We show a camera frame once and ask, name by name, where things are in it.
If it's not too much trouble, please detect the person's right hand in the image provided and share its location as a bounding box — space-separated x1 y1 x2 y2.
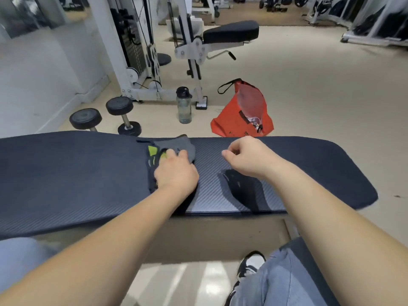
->
221 136 283 181

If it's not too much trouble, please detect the person's left hand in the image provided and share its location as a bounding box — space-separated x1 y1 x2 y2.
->
154 149 200 193

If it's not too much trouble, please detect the grey and green gym glove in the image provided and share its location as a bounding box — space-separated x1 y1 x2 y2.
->
137 134 197 193

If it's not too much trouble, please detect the person's left forearm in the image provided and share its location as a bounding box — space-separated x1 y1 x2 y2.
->
0 187 196 306

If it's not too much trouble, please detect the person's right forearm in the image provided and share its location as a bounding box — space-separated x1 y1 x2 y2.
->
269 160 408 306

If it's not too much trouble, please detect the clear bottle with black lid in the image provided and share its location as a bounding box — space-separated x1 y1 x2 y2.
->
176 86 193 125

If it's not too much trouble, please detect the black dumbbell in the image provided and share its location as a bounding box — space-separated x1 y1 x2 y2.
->
69 108 103 133
106 96 143 137

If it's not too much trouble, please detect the black padded bench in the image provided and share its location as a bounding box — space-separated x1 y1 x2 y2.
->
0 130 378 241

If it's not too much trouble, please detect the black and white sneaker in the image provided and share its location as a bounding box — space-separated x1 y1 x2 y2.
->
225 251 267 306

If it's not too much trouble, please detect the white machine with black seat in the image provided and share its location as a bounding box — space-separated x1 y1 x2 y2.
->
166 16 260 61

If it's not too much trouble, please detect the person's right leg in jeans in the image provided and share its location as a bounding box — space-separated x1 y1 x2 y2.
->
229 237 342 306

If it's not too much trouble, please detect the person's leg in jeans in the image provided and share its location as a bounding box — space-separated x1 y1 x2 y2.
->
0 237 55 294
229 237 342 306

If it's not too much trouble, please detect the black weight plates rack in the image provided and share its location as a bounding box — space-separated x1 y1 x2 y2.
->
259 0 308 12

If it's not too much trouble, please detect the small white gym machine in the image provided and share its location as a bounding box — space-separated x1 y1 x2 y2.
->
303 0 353 26

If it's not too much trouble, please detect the person's left leg in jeans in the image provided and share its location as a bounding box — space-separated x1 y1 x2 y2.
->
0 237 55 294

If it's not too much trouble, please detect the large white weight rack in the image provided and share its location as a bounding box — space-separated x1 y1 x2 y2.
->
340 0 408 47

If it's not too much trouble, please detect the red drawstring bag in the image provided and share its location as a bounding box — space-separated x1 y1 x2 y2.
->
210 78 275 138

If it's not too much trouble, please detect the grey bench frame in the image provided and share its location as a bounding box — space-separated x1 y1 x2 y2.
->
32 215 301 265

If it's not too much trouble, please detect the white cable weight machine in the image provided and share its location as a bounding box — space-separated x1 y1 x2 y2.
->
86 0 208 111

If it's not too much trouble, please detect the white bench frame with wheel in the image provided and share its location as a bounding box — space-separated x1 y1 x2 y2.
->
191 0 221 19

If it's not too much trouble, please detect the wall mirror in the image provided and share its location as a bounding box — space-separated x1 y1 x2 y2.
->
0 0 94 40

